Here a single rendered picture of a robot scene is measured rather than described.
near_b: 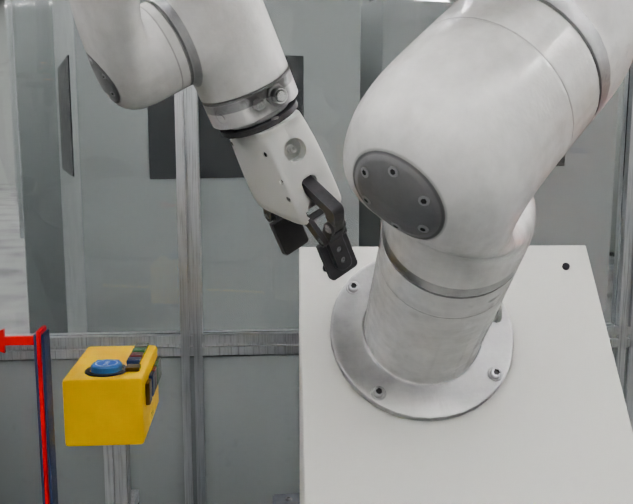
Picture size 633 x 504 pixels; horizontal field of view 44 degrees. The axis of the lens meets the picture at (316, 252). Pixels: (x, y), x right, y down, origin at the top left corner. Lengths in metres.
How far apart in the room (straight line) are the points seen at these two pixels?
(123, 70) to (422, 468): 0.45
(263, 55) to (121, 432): 0.56
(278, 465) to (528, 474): 0.87
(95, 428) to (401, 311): 0.51
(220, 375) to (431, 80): 1.15
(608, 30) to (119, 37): 0.34
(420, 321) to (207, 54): 0.29
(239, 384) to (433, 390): 0.79
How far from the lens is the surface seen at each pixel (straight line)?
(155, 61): 0.65
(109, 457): 1.15
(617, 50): 0.54
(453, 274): 0.61
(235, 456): 1.59
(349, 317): 0.82
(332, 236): 0.71
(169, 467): 1.61
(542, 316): 0.87
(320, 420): 0.79
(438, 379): 0.79
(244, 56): 0.67
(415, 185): 0.44
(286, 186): 0.70
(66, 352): 1.56
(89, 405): 1.05
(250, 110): 0.68
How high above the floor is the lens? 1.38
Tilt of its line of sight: 9 degrees down
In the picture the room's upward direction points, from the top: straight up
